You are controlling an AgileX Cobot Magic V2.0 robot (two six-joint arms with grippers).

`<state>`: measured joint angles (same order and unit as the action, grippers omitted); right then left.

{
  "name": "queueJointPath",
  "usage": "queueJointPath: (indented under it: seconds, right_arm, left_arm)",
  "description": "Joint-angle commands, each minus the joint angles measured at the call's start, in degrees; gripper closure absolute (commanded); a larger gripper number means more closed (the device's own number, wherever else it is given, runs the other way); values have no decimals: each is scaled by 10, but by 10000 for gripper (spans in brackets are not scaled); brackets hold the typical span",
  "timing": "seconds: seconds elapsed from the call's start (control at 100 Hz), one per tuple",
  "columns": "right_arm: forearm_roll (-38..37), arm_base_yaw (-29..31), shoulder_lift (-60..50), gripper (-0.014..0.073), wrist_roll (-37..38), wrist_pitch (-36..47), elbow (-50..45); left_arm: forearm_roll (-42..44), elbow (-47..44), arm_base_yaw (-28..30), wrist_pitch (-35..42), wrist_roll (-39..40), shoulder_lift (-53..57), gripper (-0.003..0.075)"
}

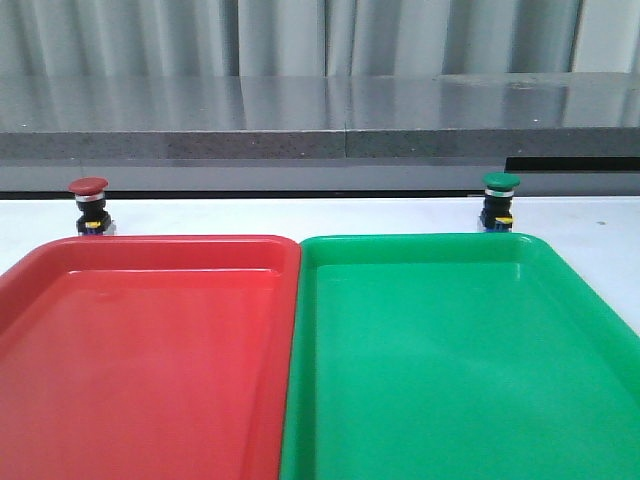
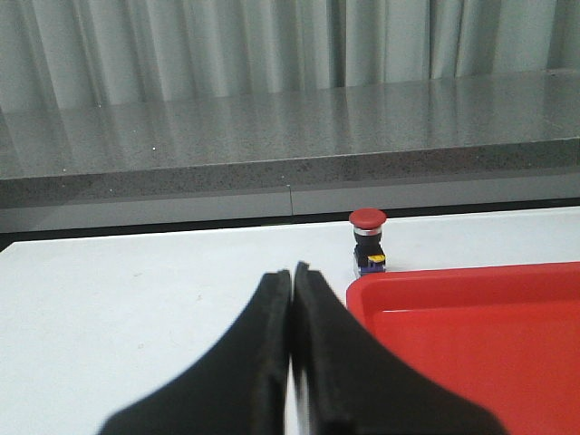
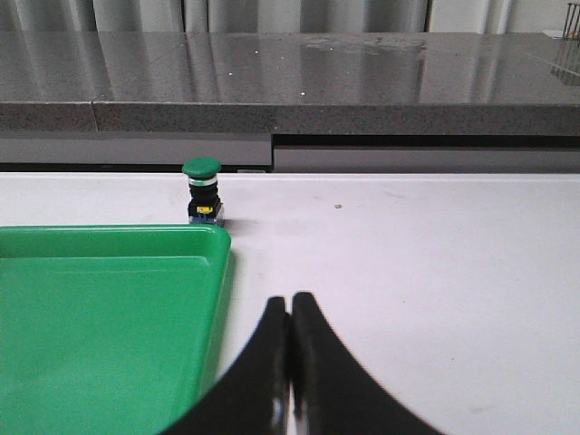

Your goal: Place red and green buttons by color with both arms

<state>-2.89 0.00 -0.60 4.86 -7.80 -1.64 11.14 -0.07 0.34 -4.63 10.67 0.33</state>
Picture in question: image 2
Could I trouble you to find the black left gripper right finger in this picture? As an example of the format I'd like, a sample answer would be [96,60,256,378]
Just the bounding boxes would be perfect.
[291,263,505,434]

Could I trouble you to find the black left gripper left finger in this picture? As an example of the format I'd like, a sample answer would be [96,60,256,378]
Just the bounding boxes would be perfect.
[101,270,291,434]

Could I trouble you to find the red mushroom push button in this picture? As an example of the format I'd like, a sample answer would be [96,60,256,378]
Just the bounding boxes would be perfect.
[349,208,387,277]

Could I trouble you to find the red plastic tray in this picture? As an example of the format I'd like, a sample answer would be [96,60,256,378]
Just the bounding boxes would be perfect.
[346,262,579,434]

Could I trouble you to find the grey stone counter ledge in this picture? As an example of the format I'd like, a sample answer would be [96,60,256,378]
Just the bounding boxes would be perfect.
[1,70,579,233]

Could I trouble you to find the grey pleated curtain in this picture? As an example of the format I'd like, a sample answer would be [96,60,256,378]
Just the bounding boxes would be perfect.
[1,1,579,112]

